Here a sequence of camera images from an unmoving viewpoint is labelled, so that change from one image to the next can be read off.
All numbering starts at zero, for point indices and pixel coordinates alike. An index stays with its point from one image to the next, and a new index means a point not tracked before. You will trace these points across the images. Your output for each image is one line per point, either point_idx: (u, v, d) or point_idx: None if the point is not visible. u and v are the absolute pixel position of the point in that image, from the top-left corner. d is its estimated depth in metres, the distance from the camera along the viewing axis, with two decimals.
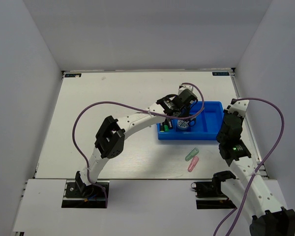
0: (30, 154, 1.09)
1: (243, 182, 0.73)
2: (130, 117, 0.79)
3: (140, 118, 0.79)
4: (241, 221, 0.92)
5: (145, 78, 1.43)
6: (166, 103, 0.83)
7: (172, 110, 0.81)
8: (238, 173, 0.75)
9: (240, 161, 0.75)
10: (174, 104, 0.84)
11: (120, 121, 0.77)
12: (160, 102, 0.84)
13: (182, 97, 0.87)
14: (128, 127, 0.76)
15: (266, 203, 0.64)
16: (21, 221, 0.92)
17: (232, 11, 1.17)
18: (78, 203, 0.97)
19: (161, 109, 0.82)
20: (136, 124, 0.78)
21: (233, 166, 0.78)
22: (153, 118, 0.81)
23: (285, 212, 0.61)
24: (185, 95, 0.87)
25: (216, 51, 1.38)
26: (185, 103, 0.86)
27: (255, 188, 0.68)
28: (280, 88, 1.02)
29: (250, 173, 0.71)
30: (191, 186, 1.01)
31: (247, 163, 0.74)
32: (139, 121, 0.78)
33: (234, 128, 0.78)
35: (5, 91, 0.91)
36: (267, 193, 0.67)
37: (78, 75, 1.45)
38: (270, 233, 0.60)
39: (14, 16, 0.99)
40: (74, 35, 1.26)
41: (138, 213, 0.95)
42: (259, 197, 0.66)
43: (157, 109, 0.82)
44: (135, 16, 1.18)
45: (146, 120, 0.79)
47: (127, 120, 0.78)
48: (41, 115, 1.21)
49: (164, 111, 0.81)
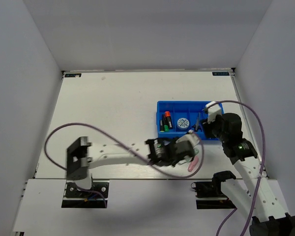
0: (30, 154, 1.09)
1: (248, 184, 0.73)
2: (105, 149, 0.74)
3: (117, 154, 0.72)
4: (241, 221, 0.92)
5: (144, 78, 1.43)
6: (156, 147, 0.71)
7: (156, 160, 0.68)
8: (243, 174, 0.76)
9: (246, 162, 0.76)
10: (165, 152, 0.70)
11: (92, 147, 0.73)
12: (149, 143, 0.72)
13: (179, 147, 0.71)
14: (98, 157, 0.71)
15: (271, 208, 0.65)
16: (21, 221, 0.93)
17: (232, 11, 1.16)
18: (78, 203, 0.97)
19: (145, 152, 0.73)
20: (109, 157, 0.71)
21: (237, 166, 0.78)
22: (133, 158, 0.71)
23: (289, 218, 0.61)
24: (183, 147, 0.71)
25: (216, 51, 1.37)
26: (179, 155, 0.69)
27: (261, 191, 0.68)
28: (281, 87, 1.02)
29: (255, 175, 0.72)
30: (191, 186, 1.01)
31: (253, 165, 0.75)
32: (114, 156, 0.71)
33: (234, 123, 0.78)
35: (5, 91, 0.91)
36: (272, 198, 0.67)
37: (78, 75, 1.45)
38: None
39: (14, 16, 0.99)
40: (74, 35, 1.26)
41: (138, 213, 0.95)
42: (264, 202, 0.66)
43: (141, 150, 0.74)
44: (135, 16, 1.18)
45: (122, 158, 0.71)
47: (101, 150, 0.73)
48: (41, 115, 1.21)
49: (148, 156, 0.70)
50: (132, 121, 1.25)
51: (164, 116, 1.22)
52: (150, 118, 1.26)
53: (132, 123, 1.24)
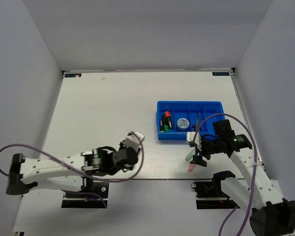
0: (30, 154, 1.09)
1: (244, 173, 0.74)
2: (39, 163, 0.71)
3: (48, 168, 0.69)
4: (241, 221, 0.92)
5: (145, 78, 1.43)
6: (94, 157, 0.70)
7: (93, 171, 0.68)
8: (238, 163, 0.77)
9: (241, 152, 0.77)
10: (103, 162, 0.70)
11: (25, 163, 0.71)
12: (85, 155, 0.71)
13: (119, 156, 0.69)
14: (29, 173, 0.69)
15: (268, 194, 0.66)
16: (21, 221, 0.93)
17: (231, 11, 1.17)
18: (78, 203, 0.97)
19: (80, 164, 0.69)
20: (41, 172, 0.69)
21: (231, 156, 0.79)
22: (69, 171, 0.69)
23: (287, 204, 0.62)
24: (121, 154, 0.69)
25: (216, 51, 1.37)
26: (118, 164, 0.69)
27: (257, 180, 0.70)
28: (281, 87, 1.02)
29: (251, 164, 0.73)
30: (191, 186, 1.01)
31: (248, 155, 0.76)
32: (45, 170, 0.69)
33: (219, 122, 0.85)
35: (5, 91, 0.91)
36: (268, 185, 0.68)
37: (78, 75, 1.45)
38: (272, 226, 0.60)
39: (14, 15, 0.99)
40: (74, 35, 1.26)
41: (138, 213, 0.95)
42: (261, 188, 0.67)
43: (75, 163, 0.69)
44: (135, 16, 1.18)
45: (54, 171, 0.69)
47: (34, 165, 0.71)
48: (41, 115, 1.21)
49: (82, 167, 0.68)
50: (131, 121, 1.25)
51: (165, 116, 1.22)
52: (150, 118, 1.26)
53: (132, 123, 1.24)
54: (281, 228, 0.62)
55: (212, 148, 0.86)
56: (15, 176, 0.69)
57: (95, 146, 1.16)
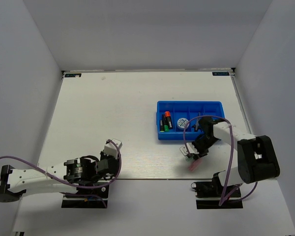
0: (30, 154, 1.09)
1: (225, 136, 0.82)
2: (25, 172, 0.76)
3: (35, 178, 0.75)
4: (241, 222, 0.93)
5: (145, 78, 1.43)
6: (75, 166, 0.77)
7: (74, 179, 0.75)
8: (220, 133, 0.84)
9: (219, 124, 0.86)
10: (84, 171, 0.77)
11: (12, 174, 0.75)
12: (67, 165, 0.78)
13: (99, 165, 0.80)
14: (15, 183, 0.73)
15: (242, 136, 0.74)
16: (22, 221, 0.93)
17: (231, 11, 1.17)
18: (78, 203, 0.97)
19: (63, 173, 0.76)
20: (27, 183, 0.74)
21: (214, 131, 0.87)
22: (51, 180, 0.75)
23: (260, 137, 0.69)
24: (103, 164, 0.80)
25: (216, 51, 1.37)
26: (99, 173, 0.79)
27: (234, 132, 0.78)
28: (281, 87, 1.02)
29: (227, 126, 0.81)
30: (191, 186, 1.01)
31: (224, 124, 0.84)
32: (31, 180, 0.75)
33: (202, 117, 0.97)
35: (4, 92, 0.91)
36: (242, 132, 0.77)
37: (78, 75, 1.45)
38: (252, 159, 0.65)
39: (14, 15, 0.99)
40: (74, 35, 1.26)
41: (138, 213, 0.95)
42: (236, 135, 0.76)
43: (58, 172, 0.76)
44: (136, 16, 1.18)
45: (40, 181, 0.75)
47: (20, 175, 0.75)
48: (41, 115, 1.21)
49: (65, 176, 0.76)
50: (131, 120, 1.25)
51: (164, 116, 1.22)
52: (150, 118, 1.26)
53: (132, 123, 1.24)
54: (266, 166, 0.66)
55: (202, 141, 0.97)
56: (2, 187, 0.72)
57: (94, 146, 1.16)
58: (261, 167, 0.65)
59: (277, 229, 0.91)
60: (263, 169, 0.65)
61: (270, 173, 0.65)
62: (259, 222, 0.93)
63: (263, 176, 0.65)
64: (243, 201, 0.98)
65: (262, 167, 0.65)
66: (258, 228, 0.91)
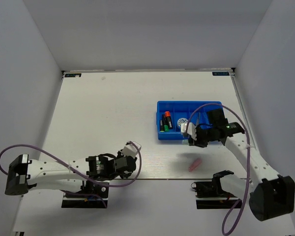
0: (30, 154, 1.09)
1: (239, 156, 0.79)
2: (46, 165, 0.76)
3: (56, 170, 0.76)
4: (241, 222, 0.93)
5: (145, 78, 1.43)
6: (96, 163, 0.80)
7: (95, 176, 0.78)
8: (234, 150, 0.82)
9: (234, 137, 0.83)
10: (103, 168, 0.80)
11: (32, 164, 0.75)
12: (89, 161, 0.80)
13: (118, 163, 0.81)
14: (36, 174, 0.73)
15: (263, 172, 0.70)
16: (22, 221, 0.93)
17: (231, 11, 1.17)
18: (78, 203, 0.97)
19: (85, 169, 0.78)
20: (48, 175, 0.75)
21: (226, 139, 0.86)
22: (73, 174, 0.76)
23: (282, 178, 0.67)
24: (121, 162, 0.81)
25: (216, 51, 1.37)
26: (117, 171, 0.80)
27: (252, 161, 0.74)
28: (281, 87, 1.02)
29: (245, 147, 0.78)
30: (191, 186, 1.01)
31: (241, 138, 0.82)
32: (52, 172, 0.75)
33: (214, 111, 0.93)
35: (4, 92, 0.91)
36: (263, 164, 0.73)
37: (78, 75, 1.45)
38: (271, 202, 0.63)
39: (14, 15, 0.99)
40: (74, 35, 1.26)
41: (138, 212, 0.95)
42: (256, 167, 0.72)
43: (80, 167, 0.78)
44: (136, 16, 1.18)
45: (61, 174, 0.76)
47: (41, 167, 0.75)
48: (41, 114, 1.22)
49: (87, 172, 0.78)
50: (131, 120, 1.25)
51: (164, 116, 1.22)
52: (150, 118, 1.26)
53: (132, 123, 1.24)
54: (281, 207, 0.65)
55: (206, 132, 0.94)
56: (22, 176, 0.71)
57: (94, 146, 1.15)
58: (276, 208, 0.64)
59: (277, 229, 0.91)
60: (278, 209, 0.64)
61: (283, 211, 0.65)
62: (259, 222, 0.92)
63: (276, 215, 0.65)
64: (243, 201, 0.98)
65: (277, 208, 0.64)
66: (258, 228, 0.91)
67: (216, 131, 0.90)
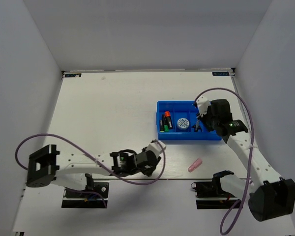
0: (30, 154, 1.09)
1: (241, 155, 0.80)
2: (74, 157, 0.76)
3: (85, 163, 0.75)
4: (242, 222, 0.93)
5: (145, 78, 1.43)
6: (119, 159, 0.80)
7: (118, 171, 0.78)
8: (236, 149, 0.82)
9: (237, 135, 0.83)
10: (125, 163, 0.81)
11: (60, 156, 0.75)
12: (113, 156, 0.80)
13: (138, 159, 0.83)
14: (64, 166, 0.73)
15: (265, 174, 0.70)
16: (21, 221, 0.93)
17: (231, 11, 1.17)
18: (78, 203, 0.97)
19: (110, 163, 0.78)
20: (75, 167, 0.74)
21: (228, 139, 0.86)
22: (99, 168, 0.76)
23: (284, 182, 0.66)
24: (142, 158, 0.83)
25: (216, 51, 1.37)
26: (138, 166, 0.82)
27: (254, 162, 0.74)
28: (281, 87, 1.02)
29: (248, 147, 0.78)
30: (191, 186, 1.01)
31: (244, 138, 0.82)
32: (80, 165, 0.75)
33: (219, 103, 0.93)
35: (4, 92, 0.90)
36: (265, 165, 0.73)
37: (78, 75, 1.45)
38: (270, 205, 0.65)
39: (14, 16, 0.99)
40: (74, 35, 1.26)
41: (138, 213, 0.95)
42: (258, 169, 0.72)
43: (106, 162, 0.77)
44: (136, 16, 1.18)
45: (88, 167, 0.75)
47: (69, 159, 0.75)
48: (41, 114, 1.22)
49: (112, 166, 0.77)
50: (131, 120, 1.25)
51: (164, 116, 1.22)
52: (150, 118, 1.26)
53: (132, 123, 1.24)
54: (281, 208, 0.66)
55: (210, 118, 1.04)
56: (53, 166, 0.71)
57: (94, 146, 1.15)
58: (276, 209, 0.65)
59: (277, 230, 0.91)
60: (277, 210, 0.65)
61: (283, 212, 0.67)
62: (259, 222, 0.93)
63: (275, 215, 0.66)
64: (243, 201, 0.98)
65: (277, 209, 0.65)
66: (258, 228, 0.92)
67: (219, 128, 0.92)
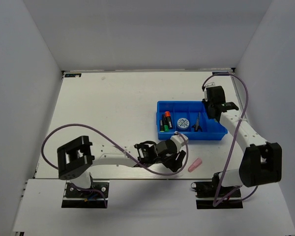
0: (30, 154, 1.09)
1: (232, 129, 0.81)
2: (105, 148, 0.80)
3: (116, 154, 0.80)
4: (242, 222, 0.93)
5: (145, 78, 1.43)
6: (142, 150, 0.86)
7: (142, 161, 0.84)
8: (228, 125, 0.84)
9: (227, 112, 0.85)
10: (148, 154, 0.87)
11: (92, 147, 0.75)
12: (137, 147, 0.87)
13: (159, 148, 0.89)
14: (98, 156, 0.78)
15: (252, 139, 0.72)
16: (21, 221, 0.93)
17: (232, 11, 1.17)
18: (78, 203, 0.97)
19: (136, 154, 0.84)
20: (108, 157, 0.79)
21: (221, 117, 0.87)
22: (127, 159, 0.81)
23: (271, 144, 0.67)
24: (162, 146, 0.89)
25: (216, 51, 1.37)
26: (160, 155, 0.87)
27: (242, 130, 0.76)
28: (281, 87, 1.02)
29: (237, 119, 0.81)
30: (191, 186, 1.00)
31: (234, 113, 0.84)
32: (111, 155, 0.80)
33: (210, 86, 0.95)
35: (4, 92, 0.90)
36: (252, 132, 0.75)
37: (78, 75, 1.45)
38: (257, 166, 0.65)
39: (14, 16, 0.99)
40: (75, 35, 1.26)
41: (138, 213, 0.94)
42: (246, 135, 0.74)
43: (132, 152, 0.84)
44: (136, 16, 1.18)
45: (118, 158, 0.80)
47: (101, 149, 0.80)
48: (41, 114, 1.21)
49: (138, 157, 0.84)
50: (132, 120, 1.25)
51: (164, 116, 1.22)
52: (150, 118, 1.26)
53: (132, 123, 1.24)
54: (269, 173, 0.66)
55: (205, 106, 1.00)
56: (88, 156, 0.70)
57: None
58: (263, 173, 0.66)
59: (277, 230, 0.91)
60: (265, 175, 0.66)
61: (271, 178, 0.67)
62: (259, 221, 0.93)
63: (263, 181, 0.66)
64: (243, 201, 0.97)
65: (264, 174, 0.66)
66: (257, 228, 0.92)
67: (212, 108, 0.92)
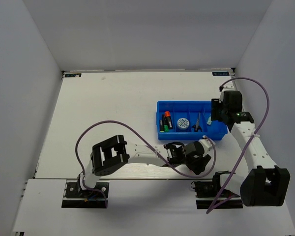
0: (30, 154, 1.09)
1: (242, 143, 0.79)
2: (138, 147, 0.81)
3: (148, 153, 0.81)
4: (242, 222, 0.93)
5: (145, 78, 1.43)
6: (171, 149, 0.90)
7: (171, 161, 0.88)
8: (239, 138, 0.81)
9: (241, 125, 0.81)
10: (176, 155, 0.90)
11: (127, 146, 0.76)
12: (167, 147, 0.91)
13: (187, 149, 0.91)
14: (132, 155, 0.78)
15: (260, 160, 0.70)
16: (21, 221, 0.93)
17: (232, 11, 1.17)
18: (78, 203, 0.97)
19: (165, 154, 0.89)
20: (141, 156, 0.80)
21: (233, 128, 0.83)
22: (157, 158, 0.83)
23: (278, 169, 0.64)
24: (189, 147, 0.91)
25: (216, 51, 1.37)
26: (187, 156, 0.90)
27: (251, 148, 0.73)
28: (281, 87, 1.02)
29: (249, 134, 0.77)
30: (191, 186, 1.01)
31: (248, 127, 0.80)
32: (144, 155, 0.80)
33: (229, 92, 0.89)
35: (4, 92, 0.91)
36: (263, 152, 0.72)
37: (78, 75, 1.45)
38: (259, 190, 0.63)
39: (14, 16, 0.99)
40: (75, 35, 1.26)
41: (138, 213, 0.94)
42: (254, 155, 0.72)
43: (162, 152, 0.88)
44: (136, 16, 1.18)
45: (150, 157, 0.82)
47: (135, 148, 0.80)
48: (41, 114, 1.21)
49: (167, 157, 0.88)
50: (132, 120, 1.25)
51: (164, 116, 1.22)
52: (150, 118, 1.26)
53: (132, 123, 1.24)
54: (270, 196, 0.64)
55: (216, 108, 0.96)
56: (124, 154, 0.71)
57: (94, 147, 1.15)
58: (265, 196, 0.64)
59: (277, 230, 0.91)
60: (266, 198, 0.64)
61: (273, 201, 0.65)
62: (259, 222, 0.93)
63: (263, 203, 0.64)
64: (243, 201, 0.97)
65: (265, 197, 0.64)
66: (257, 228, 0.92)
67: (225, 116, 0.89)
